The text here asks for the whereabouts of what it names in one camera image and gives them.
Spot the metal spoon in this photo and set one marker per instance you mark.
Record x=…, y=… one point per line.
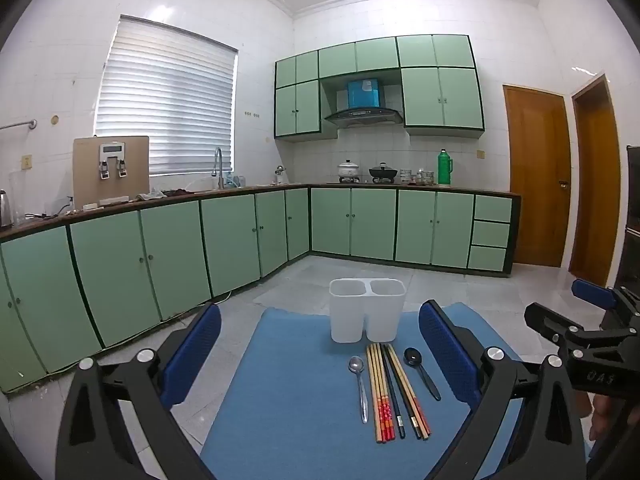
x=361, y=390

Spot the dark cabinet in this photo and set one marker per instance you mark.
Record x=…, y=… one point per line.
x=630, y=220

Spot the wooden door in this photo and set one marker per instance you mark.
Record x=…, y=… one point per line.
x=595, y=185
x=535, y=175

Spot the brown board water dispenser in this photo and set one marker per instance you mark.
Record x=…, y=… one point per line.
x=90, y=170

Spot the white wall rail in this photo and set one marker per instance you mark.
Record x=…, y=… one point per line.
x=20, y=124

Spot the green thermos flask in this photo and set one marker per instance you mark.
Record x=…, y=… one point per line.
x=444, y=170

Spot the brown dark-ended chopstick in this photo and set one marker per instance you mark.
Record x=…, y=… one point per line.
x=411, y=385
x=406, y=385

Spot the white twin utensil holder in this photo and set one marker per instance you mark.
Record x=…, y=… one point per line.
x=367, y=310

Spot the person's right hand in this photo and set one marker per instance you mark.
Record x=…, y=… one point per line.
x=607, y=417

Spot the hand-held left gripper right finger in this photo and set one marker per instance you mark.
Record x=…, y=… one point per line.
x=447, y=350

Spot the blue table mat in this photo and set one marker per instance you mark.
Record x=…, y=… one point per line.
x=300, y=410

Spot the range hood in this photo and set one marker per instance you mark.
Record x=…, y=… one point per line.
x=364, y=105

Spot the metal kettle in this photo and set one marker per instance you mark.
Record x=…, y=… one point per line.
x=4, y=210

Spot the black wok with lid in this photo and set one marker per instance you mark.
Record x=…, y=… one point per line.
x=384, y=173

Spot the white cooking pot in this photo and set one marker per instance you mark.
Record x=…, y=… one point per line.
x=348, y=170

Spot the stack of bowls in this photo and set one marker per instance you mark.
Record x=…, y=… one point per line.
x=405, y=176

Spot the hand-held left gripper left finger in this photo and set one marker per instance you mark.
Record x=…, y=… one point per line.
x=192, y=355

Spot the metal kitchen faucet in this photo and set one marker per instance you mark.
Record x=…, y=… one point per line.
x=218, y=160

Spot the green base cabinets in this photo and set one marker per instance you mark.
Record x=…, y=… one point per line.
x=230, y=240

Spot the clear plastic pitcher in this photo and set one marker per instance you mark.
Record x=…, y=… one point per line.
x=19, y=200

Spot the glass jars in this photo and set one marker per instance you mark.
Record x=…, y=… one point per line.
x=425, y=177

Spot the black spoon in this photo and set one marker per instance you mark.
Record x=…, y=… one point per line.
x=414, y=357

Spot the white window blind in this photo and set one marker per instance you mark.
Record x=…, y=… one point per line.
x=165, y=105

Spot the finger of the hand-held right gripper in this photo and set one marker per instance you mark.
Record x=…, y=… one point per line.
x=592, y=294
x=547, y=324

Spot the black chopstick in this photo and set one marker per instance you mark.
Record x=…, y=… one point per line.
x=406, y=402
x=393, y=395

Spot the green wall cabinets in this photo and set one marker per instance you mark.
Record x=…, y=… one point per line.
x=440, y=95

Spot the crumpled cloth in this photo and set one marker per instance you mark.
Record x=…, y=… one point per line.
x=152, y=193

